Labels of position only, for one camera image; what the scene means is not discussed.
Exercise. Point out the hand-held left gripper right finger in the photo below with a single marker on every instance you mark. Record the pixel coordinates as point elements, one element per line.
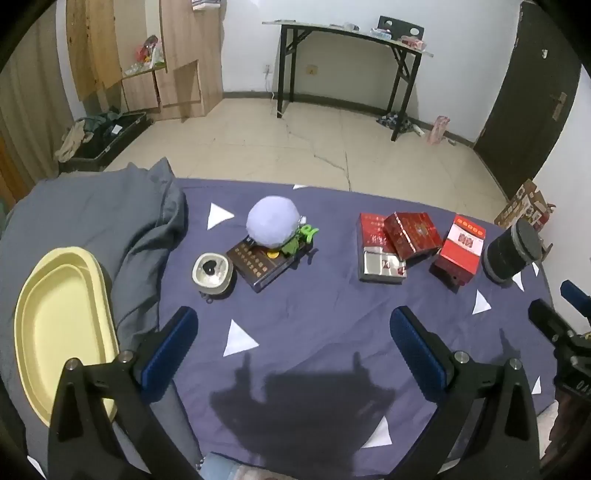
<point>418,355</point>

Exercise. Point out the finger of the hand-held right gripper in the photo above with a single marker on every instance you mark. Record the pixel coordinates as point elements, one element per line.
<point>575,295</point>
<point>549,321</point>

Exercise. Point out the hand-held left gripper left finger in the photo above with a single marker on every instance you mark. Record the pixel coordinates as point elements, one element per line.
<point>168,355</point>

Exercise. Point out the large black foam cylinder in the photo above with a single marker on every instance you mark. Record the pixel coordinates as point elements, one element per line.
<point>505,254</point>

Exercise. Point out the round silver tin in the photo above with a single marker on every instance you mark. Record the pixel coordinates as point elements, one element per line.
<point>212,274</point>

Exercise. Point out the pale yellow plastic tray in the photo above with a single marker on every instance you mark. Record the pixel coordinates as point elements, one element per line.
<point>60,332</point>

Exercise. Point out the red box with white side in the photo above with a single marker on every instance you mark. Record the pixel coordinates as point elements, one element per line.
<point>461,251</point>

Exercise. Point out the shiny red box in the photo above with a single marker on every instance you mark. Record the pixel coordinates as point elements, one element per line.
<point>413,235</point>

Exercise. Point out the dark brown gold-print box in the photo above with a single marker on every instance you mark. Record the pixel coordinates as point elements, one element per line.
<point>258,270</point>

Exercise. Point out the red and silver cigarette pack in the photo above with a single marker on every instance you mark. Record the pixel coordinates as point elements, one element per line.
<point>371,235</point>

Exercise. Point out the printed cardboard box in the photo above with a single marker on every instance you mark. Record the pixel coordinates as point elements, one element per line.
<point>526,205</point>

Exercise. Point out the grey blanket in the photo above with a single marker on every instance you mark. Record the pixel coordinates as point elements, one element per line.
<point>92,212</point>

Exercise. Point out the green plastic clip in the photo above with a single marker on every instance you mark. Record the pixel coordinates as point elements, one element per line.
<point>300,240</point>

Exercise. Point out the lilac plush ball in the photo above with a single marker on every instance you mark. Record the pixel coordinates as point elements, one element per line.
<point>272,221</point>

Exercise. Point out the dark brown door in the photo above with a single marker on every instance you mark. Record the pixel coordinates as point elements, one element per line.
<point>526,101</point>

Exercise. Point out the pink bag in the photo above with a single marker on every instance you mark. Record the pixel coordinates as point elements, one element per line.
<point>438,129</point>

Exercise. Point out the black open suitcase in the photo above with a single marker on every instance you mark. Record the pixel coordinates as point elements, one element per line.
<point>115,138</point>

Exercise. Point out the dark patterned cloth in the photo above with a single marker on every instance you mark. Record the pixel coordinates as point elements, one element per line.
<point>395,123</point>

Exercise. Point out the beige cloth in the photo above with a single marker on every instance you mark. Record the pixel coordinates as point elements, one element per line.
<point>71,143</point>

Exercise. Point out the brown curtain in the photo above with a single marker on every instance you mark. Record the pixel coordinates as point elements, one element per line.
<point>32,124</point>

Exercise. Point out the clutter on cabinet shelf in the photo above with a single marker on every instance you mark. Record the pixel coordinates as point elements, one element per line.
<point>147,55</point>

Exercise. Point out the red pack on table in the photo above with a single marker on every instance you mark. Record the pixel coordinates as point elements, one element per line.
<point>413,41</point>

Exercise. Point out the wooden cabinet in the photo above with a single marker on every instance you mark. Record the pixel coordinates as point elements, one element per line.
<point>189,50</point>

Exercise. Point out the black chair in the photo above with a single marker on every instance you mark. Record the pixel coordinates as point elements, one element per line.
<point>399,23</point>

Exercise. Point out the black folding table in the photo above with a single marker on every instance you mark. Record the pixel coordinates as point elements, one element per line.
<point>341,32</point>

